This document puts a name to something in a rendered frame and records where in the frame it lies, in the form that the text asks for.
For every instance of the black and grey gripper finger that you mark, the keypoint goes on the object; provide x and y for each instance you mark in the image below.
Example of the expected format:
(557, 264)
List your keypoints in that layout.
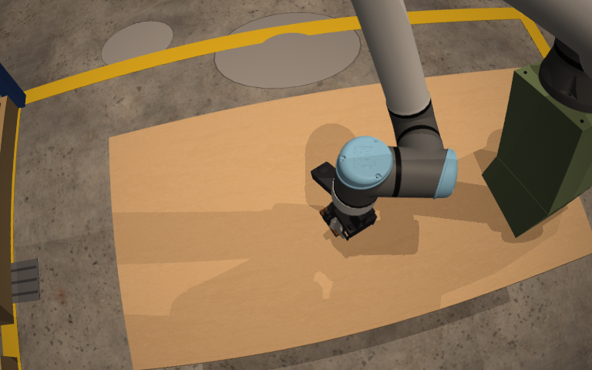
(332, 222)

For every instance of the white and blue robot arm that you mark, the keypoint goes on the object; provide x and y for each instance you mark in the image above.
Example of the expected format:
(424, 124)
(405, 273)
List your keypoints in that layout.
(366, 168)

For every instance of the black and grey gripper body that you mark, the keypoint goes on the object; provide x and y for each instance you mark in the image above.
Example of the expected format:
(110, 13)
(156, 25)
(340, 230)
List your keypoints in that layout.
(351, 224)

